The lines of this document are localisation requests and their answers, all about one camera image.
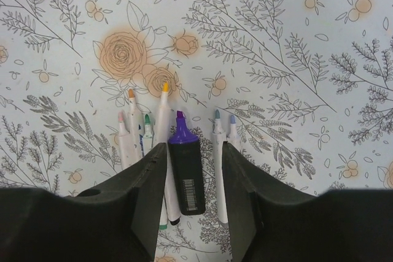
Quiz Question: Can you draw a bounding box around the grey cap marker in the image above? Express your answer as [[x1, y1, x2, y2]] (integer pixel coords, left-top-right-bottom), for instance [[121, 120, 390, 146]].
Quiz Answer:
[[212, 109, 228, 228]]

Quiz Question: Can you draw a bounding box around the floral tablecloth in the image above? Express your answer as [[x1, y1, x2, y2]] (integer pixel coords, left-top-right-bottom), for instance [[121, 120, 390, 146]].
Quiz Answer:
[[1, 0, 392, 261]]

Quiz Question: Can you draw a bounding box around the pink cap marker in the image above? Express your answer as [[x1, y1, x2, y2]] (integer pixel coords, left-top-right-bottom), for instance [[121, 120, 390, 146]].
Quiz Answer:
[[118, 111, 135, 170]]

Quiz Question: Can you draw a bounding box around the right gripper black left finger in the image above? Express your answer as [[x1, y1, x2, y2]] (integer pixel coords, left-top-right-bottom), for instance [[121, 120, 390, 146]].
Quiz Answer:
[[1, 144, 167, 261]]

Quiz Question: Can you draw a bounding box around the orange cap marker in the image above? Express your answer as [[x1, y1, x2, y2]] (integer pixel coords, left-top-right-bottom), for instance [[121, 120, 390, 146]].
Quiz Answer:
[[128, 88, 143, 163]]

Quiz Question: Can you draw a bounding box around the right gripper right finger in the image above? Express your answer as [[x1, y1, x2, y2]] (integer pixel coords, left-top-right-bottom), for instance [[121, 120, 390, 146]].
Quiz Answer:
[[222, 143, 392, 261]]

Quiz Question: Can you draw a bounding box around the purple cap marker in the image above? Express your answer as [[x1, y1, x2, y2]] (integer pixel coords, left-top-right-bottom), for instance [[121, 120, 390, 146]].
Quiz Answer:
[[168, 110, 206, 215]]

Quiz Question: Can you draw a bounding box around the green cap marker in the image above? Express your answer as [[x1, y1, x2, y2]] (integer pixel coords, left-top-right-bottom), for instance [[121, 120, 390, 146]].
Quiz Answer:
[[142, 114, 168, 230]]

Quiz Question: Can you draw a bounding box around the lilac cap marker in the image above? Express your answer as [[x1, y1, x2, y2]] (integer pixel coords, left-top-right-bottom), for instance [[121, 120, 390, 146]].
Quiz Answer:
[[227, 114, 241, 152]]

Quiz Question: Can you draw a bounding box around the yellow cap marker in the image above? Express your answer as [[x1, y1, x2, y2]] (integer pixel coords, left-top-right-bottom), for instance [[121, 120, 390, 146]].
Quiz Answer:
[[154, 82, 181, 230]]

